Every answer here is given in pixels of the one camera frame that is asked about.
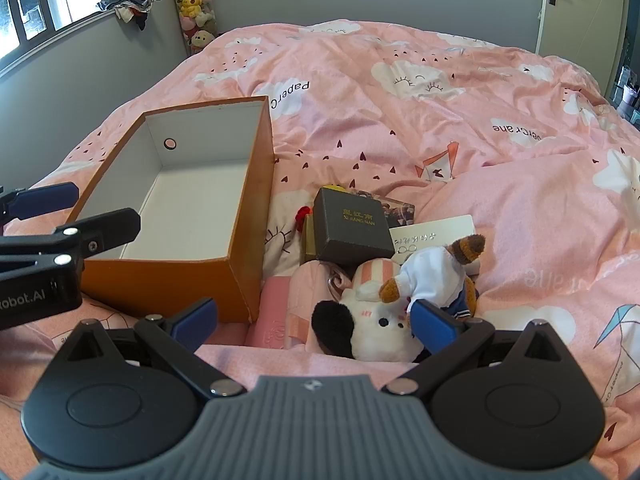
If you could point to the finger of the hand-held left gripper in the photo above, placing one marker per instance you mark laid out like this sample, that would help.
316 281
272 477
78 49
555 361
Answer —
45 200
100 232

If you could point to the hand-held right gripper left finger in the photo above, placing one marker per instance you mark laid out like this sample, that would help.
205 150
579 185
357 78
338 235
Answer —
195 321

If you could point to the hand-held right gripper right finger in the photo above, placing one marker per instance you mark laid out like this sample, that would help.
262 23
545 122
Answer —
431 326

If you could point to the orange shoe box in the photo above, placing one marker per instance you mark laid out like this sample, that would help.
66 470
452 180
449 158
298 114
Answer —
175 285

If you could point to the white plush with black ear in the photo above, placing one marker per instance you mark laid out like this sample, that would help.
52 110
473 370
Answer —
380 327

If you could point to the brown teddy bear blue outfit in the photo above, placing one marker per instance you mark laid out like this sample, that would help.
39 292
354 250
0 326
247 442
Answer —
430 270

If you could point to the pink pouch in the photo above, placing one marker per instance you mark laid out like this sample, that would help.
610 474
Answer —
270 315

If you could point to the white long box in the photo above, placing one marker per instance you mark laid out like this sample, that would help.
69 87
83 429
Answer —
440 232

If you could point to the printed picture card box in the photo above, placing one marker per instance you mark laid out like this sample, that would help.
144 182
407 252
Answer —
400 212

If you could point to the dark grey gift box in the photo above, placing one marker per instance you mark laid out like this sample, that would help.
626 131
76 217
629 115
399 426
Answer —
350 230

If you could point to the orange and red crochet fruit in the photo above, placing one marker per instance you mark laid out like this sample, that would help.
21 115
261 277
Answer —
301 216

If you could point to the yellow toy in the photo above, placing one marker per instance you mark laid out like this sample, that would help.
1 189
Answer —
334 188

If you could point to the pink printed blanket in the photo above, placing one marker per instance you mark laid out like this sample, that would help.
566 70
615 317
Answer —
450 110

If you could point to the stack of plush toys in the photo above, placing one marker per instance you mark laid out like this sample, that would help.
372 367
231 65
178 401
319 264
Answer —
192 2

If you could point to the white container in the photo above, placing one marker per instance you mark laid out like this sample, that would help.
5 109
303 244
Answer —
628 93

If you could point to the white door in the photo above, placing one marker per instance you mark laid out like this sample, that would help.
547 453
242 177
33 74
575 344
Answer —
580 20

